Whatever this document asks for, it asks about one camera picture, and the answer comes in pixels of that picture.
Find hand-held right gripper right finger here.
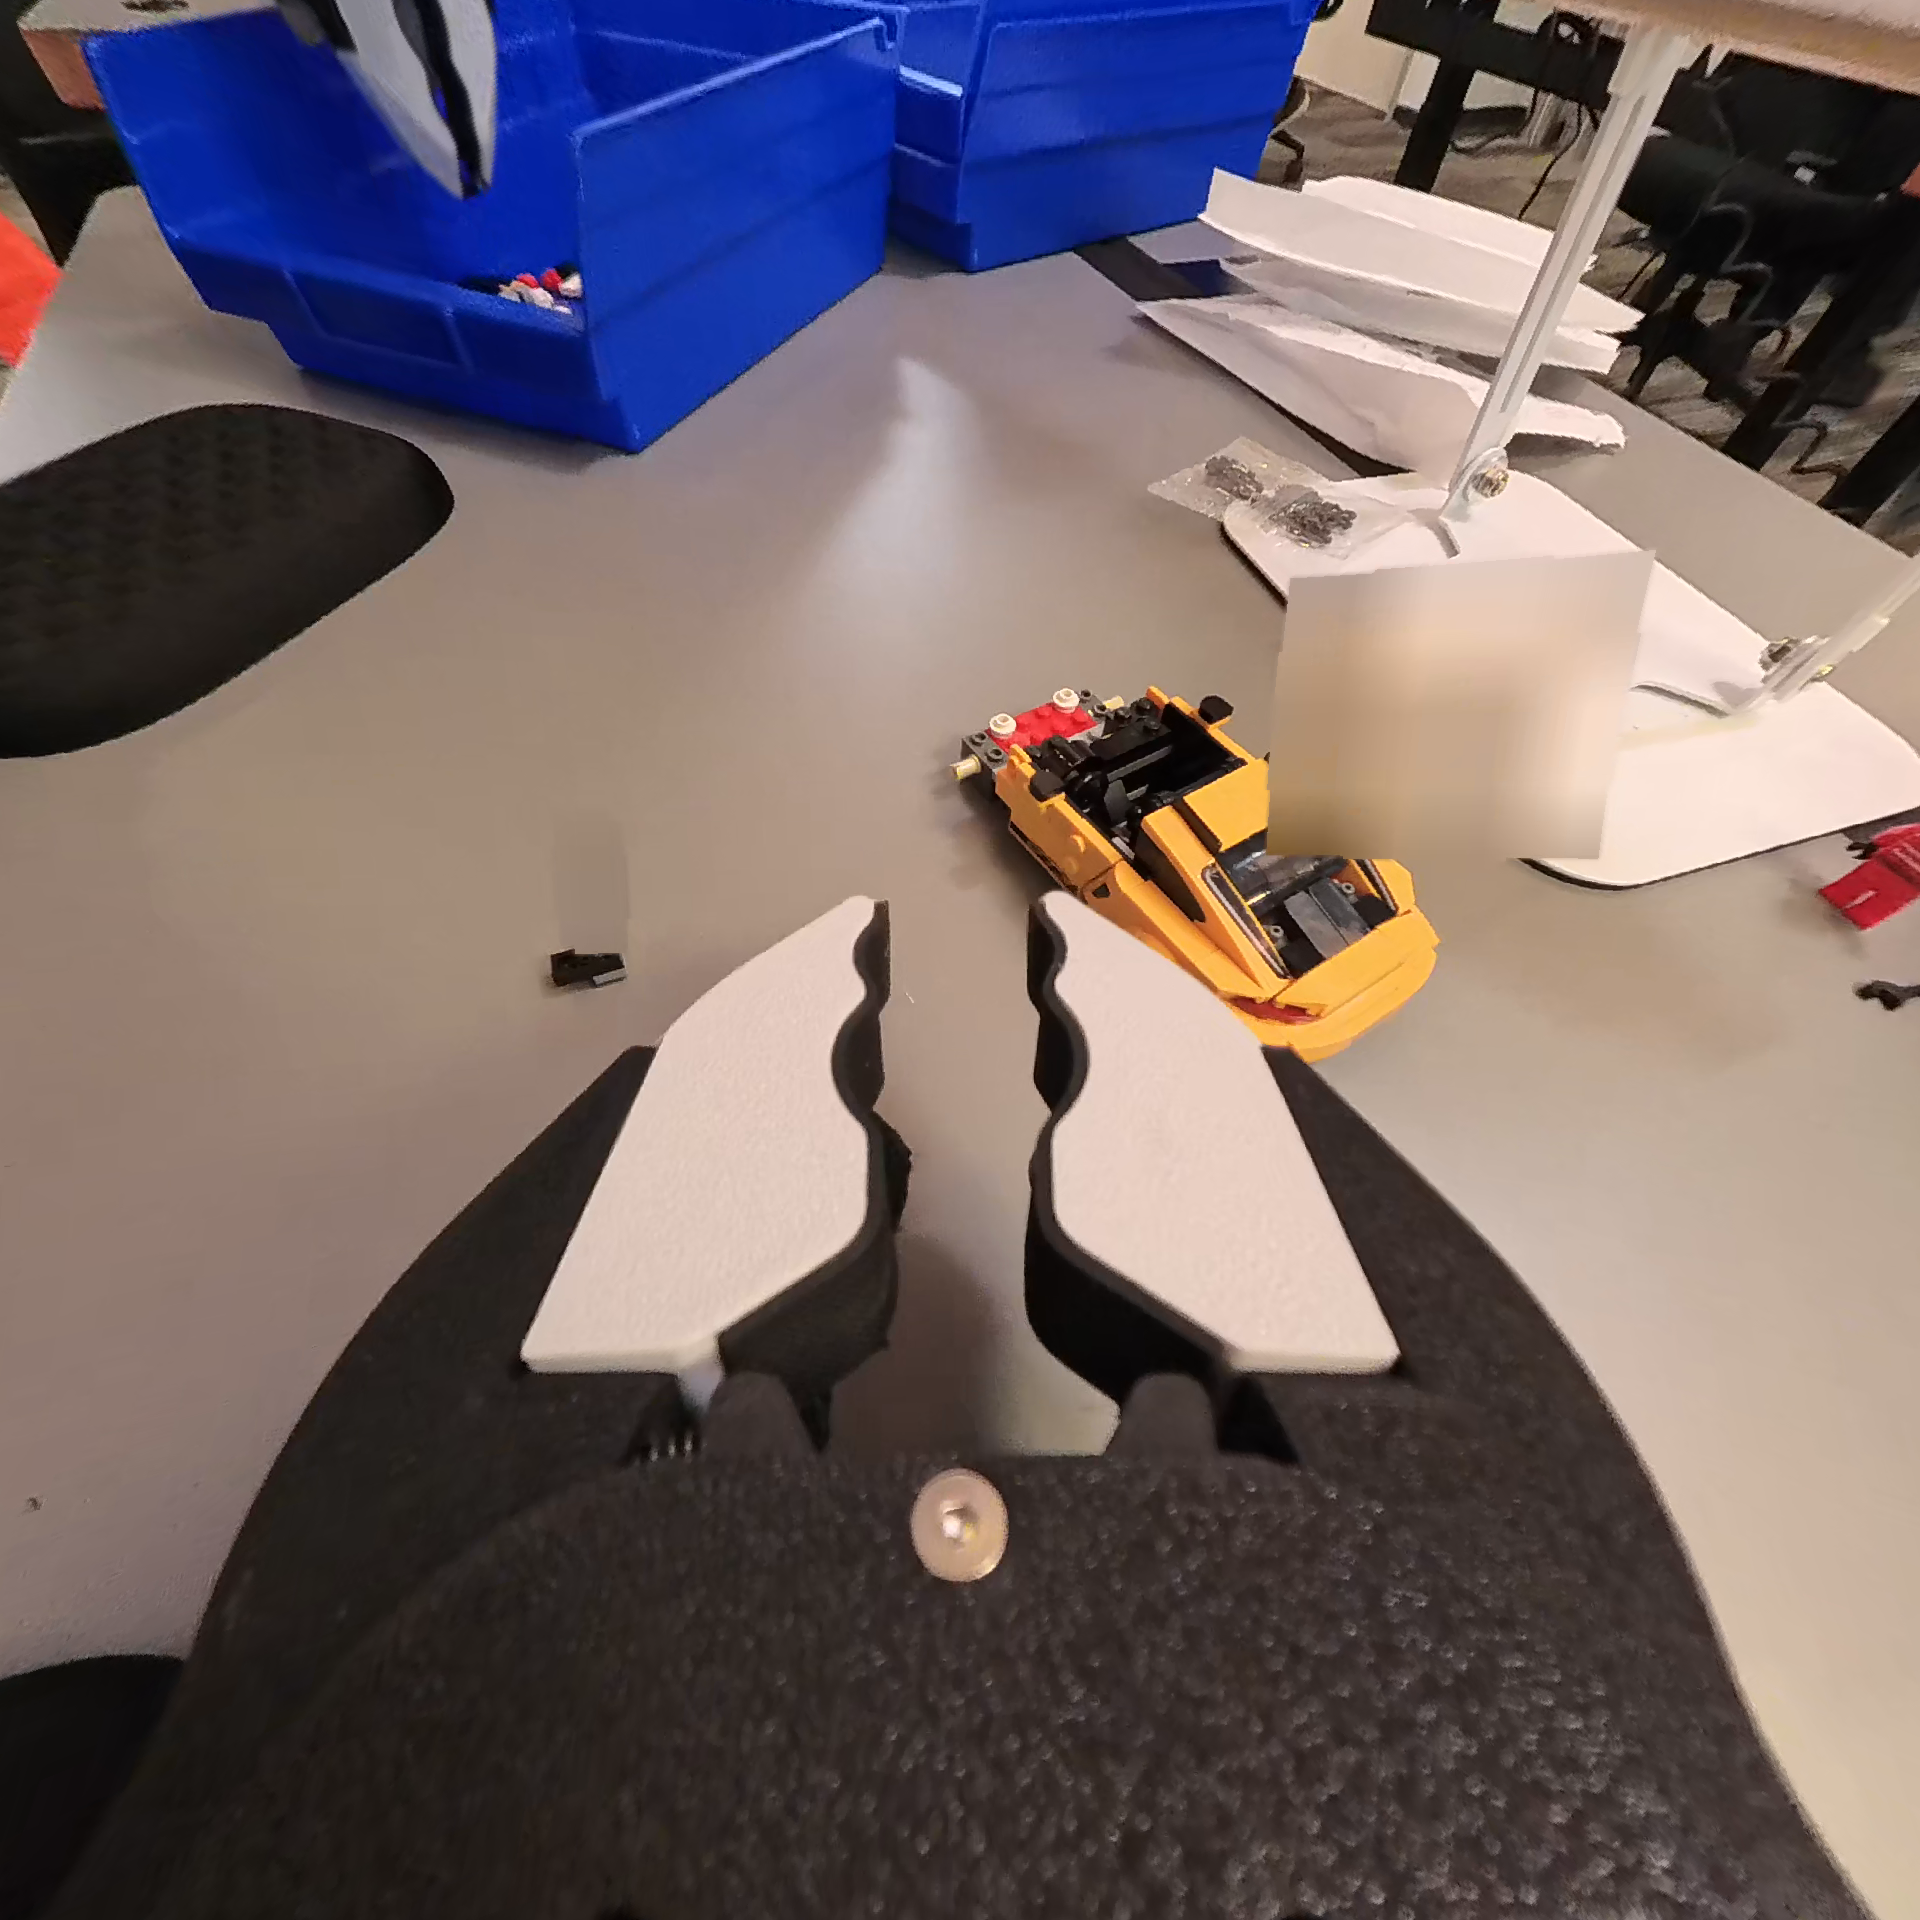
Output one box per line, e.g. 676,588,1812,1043
1023,892,1400,1383

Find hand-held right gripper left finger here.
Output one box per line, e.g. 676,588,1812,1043
519,897,902,1396

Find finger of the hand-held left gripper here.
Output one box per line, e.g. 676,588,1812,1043
447,0,500,195
323,0,467,202

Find blue bin with lego pieces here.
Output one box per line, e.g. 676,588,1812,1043
82,0,902,456

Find yellow lego car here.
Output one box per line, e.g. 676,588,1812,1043
949,681,1442,1065

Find black dimpled pad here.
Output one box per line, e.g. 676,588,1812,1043
0,403,456,762

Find empty blue storage bin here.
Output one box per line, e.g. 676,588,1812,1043
884,0,1326,275

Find clear bag of black parts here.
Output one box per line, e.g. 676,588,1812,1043
1147,439,1363,561

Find red plastic piece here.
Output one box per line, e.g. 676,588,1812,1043
1818,823,1920,933

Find black office chair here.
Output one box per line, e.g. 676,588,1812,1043
1620,59,1920,496

